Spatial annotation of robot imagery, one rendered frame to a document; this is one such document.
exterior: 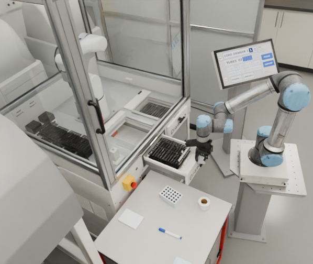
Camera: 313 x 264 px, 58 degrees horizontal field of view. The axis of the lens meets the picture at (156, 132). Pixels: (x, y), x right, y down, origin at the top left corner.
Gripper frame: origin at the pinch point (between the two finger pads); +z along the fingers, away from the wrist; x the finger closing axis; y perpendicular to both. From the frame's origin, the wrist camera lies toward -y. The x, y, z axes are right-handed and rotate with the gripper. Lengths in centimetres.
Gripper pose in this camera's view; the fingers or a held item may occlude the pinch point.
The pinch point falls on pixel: (199, 161)
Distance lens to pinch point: 179.1
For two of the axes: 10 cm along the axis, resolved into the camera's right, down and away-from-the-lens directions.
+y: 8.5, 2.9, -4.4
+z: 0.8, 7.5, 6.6
